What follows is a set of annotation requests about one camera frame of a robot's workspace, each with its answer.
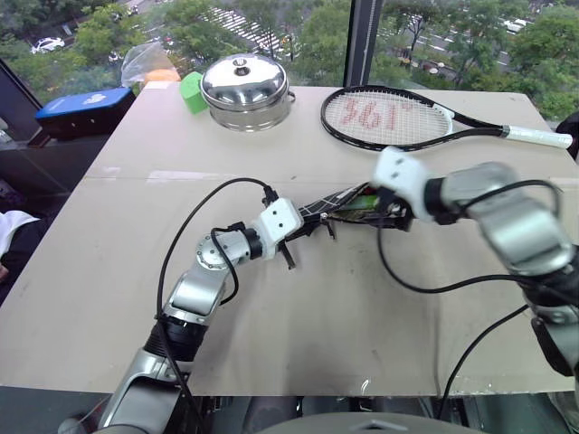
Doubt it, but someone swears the green highlighter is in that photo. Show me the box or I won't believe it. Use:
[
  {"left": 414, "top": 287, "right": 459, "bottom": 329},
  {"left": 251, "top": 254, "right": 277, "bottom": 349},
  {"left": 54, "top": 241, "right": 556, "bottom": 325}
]
[{"left": 346, "top": 193, "right": 382, "bottom": 212}]

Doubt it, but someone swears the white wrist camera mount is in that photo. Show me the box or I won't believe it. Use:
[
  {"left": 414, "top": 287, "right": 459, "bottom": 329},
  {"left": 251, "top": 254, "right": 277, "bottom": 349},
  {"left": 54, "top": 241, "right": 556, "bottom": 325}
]
[
  {"left": 370, "top": 146, "right": 438, "bottom": 225},
  {"left": 256, "top": 196, "right": 306, "bottom": 262}
]

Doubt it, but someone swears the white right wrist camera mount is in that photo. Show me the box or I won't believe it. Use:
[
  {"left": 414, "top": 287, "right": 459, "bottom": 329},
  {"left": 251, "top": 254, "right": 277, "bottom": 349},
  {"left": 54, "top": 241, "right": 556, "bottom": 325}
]
[{"left": 370, "top": 146, "right": 438, "bottom": 225}]

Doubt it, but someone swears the person in white and dark clothes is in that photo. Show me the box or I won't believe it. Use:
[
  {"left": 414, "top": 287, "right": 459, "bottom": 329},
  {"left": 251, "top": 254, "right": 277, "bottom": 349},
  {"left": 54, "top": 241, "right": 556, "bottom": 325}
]
[{"left": 0, "top": 178, "right": 52, "bottom": 308}]

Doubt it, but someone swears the green plastic block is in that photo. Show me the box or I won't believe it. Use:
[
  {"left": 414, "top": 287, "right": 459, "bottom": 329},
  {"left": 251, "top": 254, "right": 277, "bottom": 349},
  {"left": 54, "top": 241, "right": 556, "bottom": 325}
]
[{"left": 179, "top": 71, "right": 210, "bottom": 116}]

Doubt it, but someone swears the white car outside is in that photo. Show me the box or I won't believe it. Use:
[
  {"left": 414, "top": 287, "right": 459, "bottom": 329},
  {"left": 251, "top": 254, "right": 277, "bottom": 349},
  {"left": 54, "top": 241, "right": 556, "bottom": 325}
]
[{"left": 30, "top": 37, "right": 66, "bottom": 55}]

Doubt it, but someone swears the black grid pouch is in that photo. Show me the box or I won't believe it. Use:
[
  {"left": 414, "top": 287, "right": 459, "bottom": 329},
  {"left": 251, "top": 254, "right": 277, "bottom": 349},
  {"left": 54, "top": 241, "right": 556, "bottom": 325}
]
[{"left": 295, "top": 181, "right": 411, "bottom": 231}]

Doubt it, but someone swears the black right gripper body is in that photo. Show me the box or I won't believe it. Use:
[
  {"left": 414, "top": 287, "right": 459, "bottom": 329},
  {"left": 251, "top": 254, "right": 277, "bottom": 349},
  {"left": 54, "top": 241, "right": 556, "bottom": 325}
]
[{"left": 386, "top": 197, "right": 415, "bottom": 233}]

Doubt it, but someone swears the stainless steel pot with lid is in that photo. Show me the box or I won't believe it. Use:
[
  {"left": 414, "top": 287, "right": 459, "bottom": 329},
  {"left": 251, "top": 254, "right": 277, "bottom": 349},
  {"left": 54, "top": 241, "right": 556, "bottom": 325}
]
[{"left": 199, "top": 52, "right": 298, "bottom": 134}]

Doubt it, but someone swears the clear plastic bag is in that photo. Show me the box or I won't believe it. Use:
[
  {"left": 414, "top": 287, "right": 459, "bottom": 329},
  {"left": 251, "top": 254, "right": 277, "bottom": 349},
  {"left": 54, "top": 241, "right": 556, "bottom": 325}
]
[{"left": 120, "top": 42, "right": 183, "bottom": 88}]

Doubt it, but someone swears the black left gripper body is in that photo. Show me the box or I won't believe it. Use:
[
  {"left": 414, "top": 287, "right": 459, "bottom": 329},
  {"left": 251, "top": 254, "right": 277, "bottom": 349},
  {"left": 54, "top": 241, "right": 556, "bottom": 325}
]
[{"left": 282, "top": 215, "right": 325, "bottom": 249}]

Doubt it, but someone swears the blue flat box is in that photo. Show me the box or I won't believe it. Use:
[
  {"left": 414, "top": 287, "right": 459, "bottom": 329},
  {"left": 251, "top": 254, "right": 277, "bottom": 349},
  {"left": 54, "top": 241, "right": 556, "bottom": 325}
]
[{"left": 34, "top": 86, "right": 138, "bottom": 142}]

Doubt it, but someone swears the black white tennis racket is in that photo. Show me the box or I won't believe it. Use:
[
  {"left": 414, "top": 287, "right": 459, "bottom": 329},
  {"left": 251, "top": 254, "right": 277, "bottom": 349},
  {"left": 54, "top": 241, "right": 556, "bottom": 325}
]
[{"left": 319, "top": 84, "right": 574, "bottom": 153}]

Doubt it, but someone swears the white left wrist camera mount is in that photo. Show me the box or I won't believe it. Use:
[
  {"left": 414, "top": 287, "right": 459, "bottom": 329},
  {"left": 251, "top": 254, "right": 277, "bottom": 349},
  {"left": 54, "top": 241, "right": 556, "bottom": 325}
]
[{"left": 256, "top": 196, "right": 306, "bottom": 262}]

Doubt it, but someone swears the dark window frame post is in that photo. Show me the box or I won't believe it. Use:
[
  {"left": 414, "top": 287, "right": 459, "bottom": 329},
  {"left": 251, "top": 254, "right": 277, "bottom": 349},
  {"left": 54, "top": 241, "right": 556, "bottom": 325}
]
[{"left": 345, "top": 0, "right": 386, "bottom": 90}]

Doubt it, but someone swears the dark object at table edge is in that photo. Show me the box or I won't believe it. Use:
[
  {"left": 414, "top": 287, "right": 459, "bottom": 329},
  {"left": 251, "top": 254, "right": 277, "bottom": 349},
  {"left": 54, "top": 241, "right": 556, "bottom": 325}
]
[{"left": 555, "top": 108, "right": 579, "bottom": 160}]

